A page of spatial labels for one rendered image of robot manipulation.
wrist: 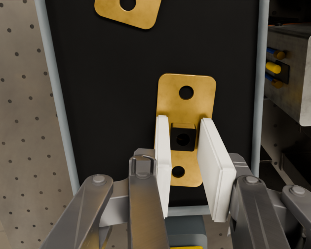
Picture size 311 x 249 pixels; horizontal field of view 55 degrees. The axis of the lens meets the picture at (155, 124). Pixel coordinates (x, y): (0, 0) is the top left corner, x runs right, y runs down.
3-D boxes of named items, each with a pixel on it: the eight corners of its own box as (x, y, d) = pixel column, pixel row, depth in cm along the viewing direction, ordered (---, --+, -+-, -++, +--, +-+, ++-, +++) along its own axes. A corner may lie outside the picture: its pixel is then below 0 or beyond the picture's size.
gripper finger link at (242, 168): (243, 206, 12) (315, 211, 12) (220, 151, 17) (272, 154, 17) (237, 235, 13) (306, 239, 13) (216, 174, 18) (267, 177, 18)
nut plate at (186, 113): (201, 185, 23) (203, 194, 22) (151, 182, 23) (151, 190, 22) (216, 75, 20) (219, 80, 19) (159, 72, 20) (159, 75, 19)
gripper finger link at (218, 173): (220, 169, 14) (237, 170, 14) (201, 117, 20) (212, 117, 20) (212, 223, 15) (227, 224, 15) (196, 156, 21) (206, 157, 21)
